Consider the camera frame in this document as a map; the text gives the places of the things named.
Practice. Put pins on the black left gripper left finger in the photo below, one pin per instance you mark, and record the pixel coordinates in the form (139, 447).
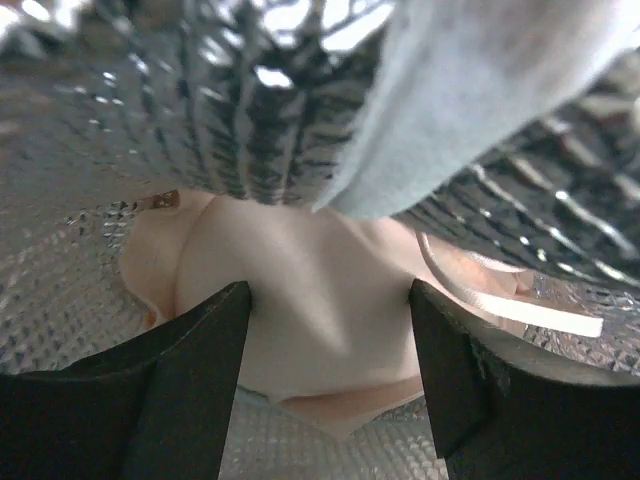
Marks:
(155, 407)

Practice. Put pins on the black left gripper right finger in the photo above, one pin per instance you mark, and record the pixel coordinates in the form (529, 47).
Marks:
(502, 408)

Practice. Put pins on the cream round laundry bag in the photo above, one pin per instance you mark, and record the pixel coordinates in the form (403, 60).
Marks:
(508, 129)

